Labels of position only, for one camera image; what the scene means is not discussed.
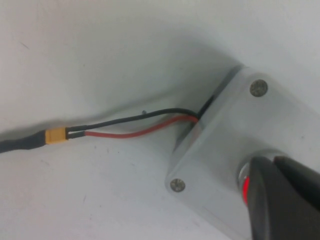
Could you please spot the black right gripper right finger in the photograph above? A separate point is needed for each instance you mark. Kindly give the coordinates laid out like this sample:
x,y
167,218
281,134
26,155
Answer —
x,y
302,178

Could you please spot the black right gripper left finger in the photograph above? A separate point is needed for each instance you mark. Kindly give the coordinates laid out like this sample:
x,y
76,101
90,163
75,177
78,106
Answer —
x,y
267,205

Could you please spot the red light push button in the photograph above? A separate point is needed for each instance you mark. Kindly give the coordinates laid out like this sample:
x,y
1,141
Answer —
x,y
246,186

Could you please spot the grey button control box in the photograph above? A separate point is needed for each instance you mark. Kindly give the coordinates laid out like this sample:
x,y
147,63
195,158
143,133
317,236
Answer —
x,y
225,140

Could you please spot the silver box lid screw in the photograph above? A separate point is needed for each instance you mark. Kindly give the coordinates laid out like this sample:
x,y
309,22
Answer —
x,y
258,88
177,185

